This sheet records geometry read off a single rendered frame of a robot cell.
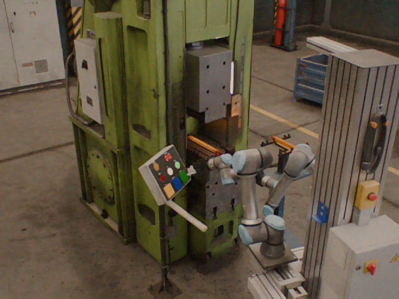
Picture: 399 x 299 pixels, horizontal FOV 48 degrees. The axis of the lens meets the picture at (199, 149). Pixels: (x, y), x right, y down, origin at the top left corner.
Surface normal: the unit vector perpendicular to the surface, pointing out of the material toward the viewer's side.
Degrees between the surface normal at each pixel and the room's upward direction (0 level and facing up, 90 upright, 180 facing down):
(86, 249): 0
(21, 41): 91
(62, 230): 0
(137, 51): 89
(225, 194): 90
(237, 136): 90
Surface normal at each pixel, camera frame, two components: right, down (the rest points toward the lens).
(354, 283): 0.34, 0.42
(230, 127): 0.62, 0.35
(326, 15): -0.82, 0.25
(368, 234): 0.00, -0.90
